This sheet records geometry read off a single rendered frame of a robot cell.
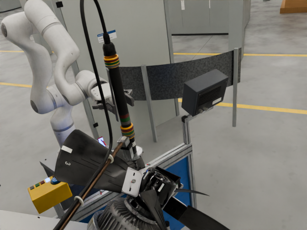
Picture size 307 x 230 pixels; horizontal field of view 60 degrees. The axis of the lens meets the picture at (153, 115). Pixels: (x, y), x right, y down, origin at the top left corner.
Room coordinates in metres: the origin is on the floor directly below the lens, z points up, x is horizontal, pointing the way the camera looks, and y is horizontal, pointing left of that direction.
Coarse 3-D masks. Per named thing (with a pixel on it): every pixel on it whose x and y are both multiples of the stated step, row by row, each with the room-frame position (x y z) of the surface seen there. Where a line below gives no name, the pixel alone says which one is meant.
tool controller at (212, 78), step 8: (208, 72) 1.47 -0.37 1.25; (216, 72) 1.47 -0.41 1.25; (192, 80) 1.39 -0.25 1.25; (200, 80) 1.39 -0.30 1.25; (208, 80) 1.39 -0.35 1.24; (216, 80) 1.39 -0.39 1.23; (224, 80) 1.40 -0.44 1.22; (184, 88) 1.38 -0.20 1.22; (192, 88) 1.32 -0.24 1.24; (200, 88) 1.32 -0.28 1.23; (208, 88) 1.34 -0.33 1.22; (216, 88) 1.37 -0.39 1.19; (224, 88) 1.42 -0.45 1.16; (184, 96) 1.38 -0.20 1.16; (192, 96) 1.32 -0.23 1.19; (200, 96) 1.31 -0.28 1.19; (208, 96) 1.35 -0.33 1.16; (216, 96) 1.40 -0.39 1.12; (184, 104) 1.39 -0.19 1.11; (192, 104) 1.32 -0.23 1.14; (200, 104) 1.33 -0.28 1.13; (208, 104) 1.38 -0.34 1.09; (216, 104) 1.43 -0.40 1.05; (192, 112) 1.33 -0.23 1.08; (200, 112) 1.32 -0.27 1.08
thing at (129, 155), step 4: (120, 140) 0.71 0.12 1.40; (124, 140) 0.71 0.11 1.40; (128, 140) 0.72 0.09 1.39; (124, 144) 0.70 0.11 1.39; (128, 144) 0.71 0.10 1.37; (124, 148) 0.71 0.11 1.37; (128, 148) 0.70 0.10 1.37; (140, 148) 0.76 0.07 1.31; (124, 152) 0.72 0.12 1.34; (128, 152) 0.71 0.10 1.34; (132, 152) 0.72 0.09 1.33; (136, 152) 0.74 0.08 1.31; (140, 152) 0.74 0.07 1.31; (124, 156) 0.72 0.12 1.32; (128, 156) 0.72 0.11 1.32; (132, 156) 0.72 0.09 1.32; (136, 156) 0.72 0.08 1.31; (140, 156) 0.73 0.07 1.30; (128, 160) 0.72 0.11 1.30; (132, 160) 0.72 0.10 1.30
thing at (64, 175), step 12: (72, 132) 0.76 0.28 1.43; (72, 144) 0.70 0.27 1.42; (84, 144) 0.72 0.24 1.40; (96, 144) 0.74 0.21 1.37; (60, 156) 0.64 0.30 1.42; (72, 156) 0.66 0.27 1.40; (84, 156) 0.67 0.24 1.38; (96, 156) 0.69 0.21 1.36; (60, 168) 0.60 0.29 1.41; (72, 168) 0.62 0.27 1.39; (84, 168) 0.64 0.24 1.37; (96, 168) 0.65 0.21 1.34; (108, 168) 0.67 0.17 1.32; (120, 168) 0.68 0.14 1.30; (60, 180) 0.57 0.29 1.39; (72, 180) 0.59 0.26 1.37; (84, 180) 0.60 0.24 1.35; (108, 180) 0.63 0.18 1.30; (120, 180) 0.65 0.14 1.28; (120, 192) 0.62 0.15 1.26
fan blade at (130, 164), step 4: (120, 152) 0.95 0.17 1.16; (120, 156) 0.91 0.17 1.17; (124, 160) 0.87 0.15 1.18; (140, 160) 0.86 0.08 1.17; (128, 164) 0.83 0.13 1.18; (132, 164) 0.83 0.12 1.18; (140, 164) 0.83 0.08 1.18; (144, 164) 0.83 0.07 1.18; (132, 168) 0.80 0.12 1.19; (140, 168) 0.80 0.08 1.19
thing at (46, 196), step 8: (40, 184) 0.93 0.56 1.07; (48, 184) 0.92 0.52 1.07; (56, 184) 0.91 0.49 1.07; (64, 184) 0.91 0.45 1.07; (32, 192) 0.88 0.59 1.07; (40, 192) 0.88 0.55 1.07; (48, 192) 0.87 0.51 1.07; (56, 192) 0.88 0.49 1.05; (64, 192) 0.90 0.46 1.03; (32, 200) 0.84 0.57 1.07; (40, 200) 0.85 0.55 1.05; (48, 200) 0.86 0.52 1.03; (56, 200) 0.88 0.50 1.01; (40, 208) 0.84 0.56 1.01; (48, 208) 0.85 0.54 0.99
